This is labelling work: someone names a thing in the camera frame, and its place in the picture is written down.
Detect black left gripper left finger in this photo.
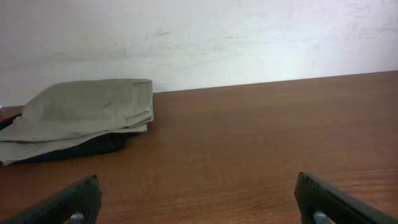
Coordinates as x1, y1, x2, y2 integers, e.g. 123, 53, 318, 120
1, 174, 102, 224

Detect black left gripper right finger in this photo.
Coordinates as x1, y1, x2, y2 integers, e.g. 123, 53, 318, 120
295, 172, 397, 224

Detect folded dark garment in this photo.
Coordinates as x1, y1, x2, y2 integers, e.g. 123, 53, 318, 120
3, 123, 147, 165

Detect folded khaki pants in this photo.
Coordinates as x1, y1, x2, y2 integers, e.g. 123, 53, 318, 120
1, 79, 154, 165

